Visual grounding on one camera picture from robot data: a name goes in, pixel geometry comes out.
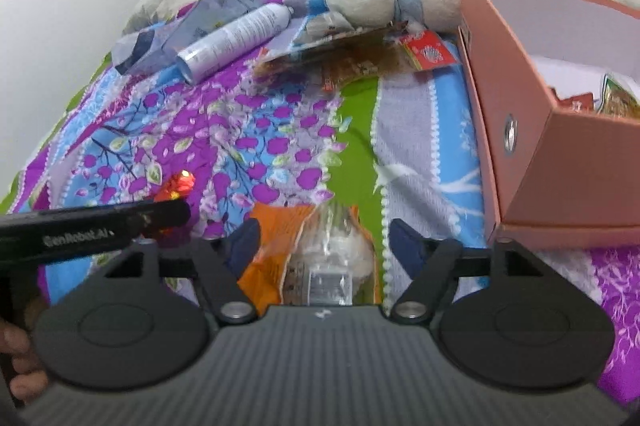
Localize small red snack packet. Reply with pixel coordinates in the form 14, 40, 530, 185
152, 171, 197, 207

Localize pink cardboard box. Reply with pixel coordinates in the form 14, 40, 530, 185
457, 0, 640, 251

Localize green orange snack packet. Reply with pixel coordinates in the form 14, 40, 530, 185
595, 73, 640, 119

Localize brown strips snack packet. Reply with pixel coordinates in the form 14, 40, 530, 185
252, 28, 413, 94

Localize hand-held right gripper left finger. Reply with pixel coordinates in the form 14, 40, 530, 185
102, 221, 262, 326

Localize floral bedsheet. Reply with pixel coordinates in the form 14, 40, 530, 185
0, 0, 640, 407

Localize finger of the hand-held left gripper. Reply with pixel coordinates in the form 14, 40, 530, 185
149, 199, 192, 233

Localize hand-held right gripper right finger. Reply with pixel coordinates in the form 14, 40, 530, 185
389, 218, 543, 326

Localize orange snack packet clear window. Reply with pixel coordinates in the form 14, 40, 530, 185
237, 203, 383, 307

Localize person's left hand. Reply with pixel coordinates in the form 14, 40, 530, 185
0, 320, 49, 402

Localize white spray can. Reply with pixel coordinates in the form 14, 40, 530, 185
176, 2, 296, 85

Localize red snack packet round print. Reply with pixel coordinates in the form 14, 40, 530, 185
397, 30, 461, 71

